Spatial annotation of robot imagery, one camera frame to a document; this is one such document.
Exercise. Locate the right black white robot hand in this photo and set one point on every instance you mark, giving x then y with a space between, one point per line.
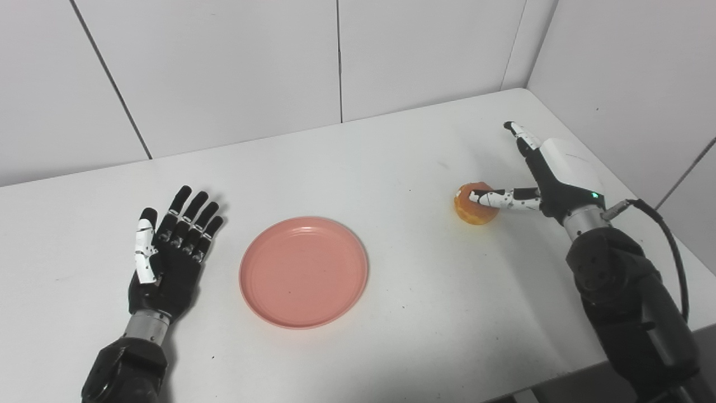
559 179

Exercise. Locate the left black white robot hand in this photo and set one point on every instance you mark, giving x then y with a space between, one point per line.
168 274

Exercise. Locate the orange glazed cream puff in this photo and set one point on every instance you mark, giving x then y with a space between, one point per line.
472 214

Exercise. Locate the pink round plate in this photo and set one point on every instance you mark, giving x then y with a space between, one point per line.
302 274

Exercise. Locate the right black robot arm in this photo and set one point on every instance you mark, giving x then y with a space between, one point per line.
632 291

